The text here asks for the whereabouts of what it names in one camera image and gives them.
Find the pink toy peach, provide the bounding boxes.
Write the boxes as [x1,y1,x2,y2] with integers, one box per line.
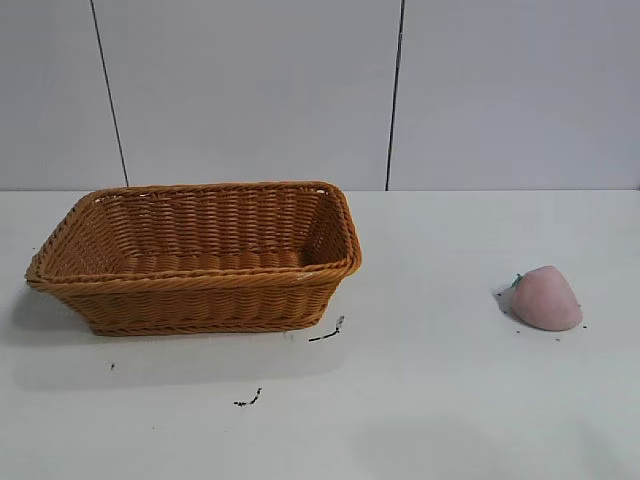
[508,265,584,332]

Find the brown woven wicker basket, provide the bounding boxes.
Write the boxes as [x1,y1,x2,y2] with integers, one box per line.
[24,180,364,337]

